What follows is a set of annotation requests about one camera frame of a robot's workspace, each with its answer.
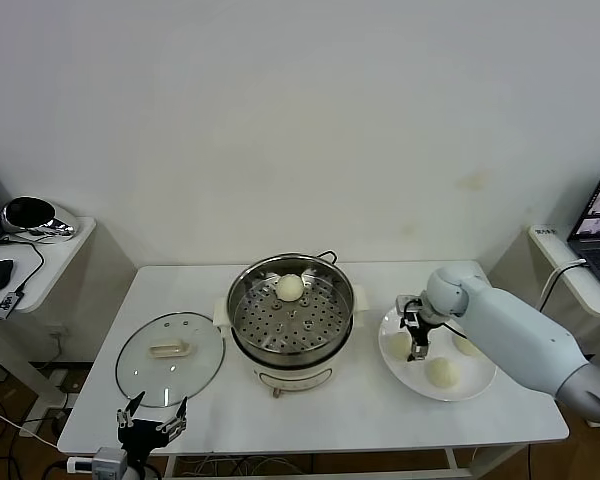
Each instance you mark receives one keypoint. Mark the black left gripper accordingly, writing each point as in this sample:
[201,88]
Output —
[142,435]

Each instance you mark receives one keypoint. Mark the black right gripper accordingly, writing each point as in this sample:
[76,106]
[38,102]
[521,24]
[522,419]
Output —
[422,325]

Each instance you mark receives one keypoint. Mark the white steamed baozi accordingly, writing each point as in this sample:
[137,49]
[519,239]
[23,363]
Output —
[399,346]
[463,345]
[442,373]
[289,288]

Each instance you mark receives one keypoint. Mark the round glass pot lid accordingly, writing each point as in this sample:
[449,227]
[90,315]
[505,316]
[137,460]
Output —
[190,370]

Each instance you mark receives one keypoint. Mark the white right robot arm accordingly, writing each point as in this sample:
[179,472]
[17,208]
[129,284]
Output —
[510,325]

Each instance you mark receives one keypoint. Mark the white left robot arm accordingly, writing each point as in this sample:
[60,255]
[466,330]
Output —
[137,472]

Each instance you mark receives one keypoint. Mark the stainless steel steamer basket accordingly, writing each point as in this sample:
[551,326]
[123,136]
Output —
[330,332]

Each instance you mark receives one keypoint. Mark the white round plate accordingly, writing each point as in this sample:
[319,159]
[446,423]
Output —
[480,382]

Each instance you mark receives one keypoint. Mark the white work table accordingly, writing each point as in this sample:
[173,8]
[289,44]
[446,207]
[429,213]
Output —
[355,430]

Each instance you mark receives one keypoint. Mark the cream electric cooker pot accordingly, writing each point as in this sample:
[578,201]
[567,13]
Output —
[300,375]

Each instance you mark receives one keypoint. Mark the white labelled power strip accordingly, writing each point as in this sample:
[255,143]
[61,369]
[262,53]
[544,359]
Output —
[542,231]

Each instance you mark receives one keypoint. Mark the white side table with mouse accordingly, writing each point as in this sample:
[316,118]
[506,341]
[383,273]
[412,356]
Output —
[60,250]

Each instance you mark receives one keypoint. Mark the chrome and black headset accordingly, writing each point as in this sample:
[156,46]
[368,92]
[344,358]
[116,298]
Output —
[30,212]

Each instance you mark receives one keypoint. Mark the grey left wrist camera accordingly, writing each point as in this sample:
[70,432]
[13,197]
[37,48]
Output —
[105,460]

